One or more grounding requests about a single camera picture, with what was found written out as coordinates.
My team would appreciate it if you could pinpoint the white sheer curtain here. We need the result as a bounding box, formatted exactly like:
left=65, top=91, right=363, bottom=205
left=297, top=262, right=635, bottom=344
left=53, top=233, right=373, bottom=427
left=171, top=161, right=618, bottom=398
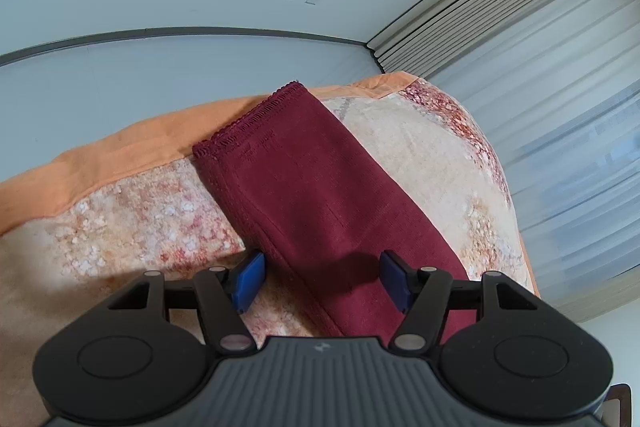
left=429, top=0, right=640, bottom=324

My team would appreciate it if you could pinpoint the floral blanket with orange border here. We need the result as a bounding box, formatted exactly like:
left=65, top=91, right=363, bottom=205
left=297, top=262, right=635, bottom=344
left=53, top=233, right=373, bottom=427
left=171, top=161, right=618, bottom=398
left=0, top=73, right=542, bottom=427

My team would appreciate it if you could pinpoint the grey wall trim strip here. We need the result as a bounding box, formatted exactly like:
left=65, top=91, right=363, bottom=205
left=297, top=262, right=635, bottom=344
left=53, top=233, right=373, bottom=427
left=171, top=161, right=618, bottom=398
left=0, top=26, right=372, bottom=68

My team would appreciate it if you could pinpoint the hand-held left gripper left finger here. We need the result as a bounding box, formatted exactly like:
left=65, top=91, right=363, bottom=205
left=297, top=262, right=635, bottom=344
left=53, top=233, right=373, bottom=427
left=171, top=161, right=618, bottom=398
left=107, top=249, right=266, bottom=354

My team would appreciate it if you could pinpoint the maroon knit garment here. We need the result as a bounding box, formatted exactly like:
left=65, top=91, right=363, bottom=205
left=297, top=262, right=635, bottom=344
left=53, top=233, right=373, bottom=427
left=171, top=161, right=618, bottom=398
left=192, top=80, right=471, bottom=339

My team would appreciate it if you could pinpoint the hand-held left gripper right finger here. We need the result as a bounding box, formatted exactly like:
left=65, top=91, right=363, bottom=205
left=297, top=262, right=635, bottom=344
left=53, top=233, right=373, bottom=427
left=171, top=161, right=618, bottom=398
left=379, top=249, right=541, bottom=354

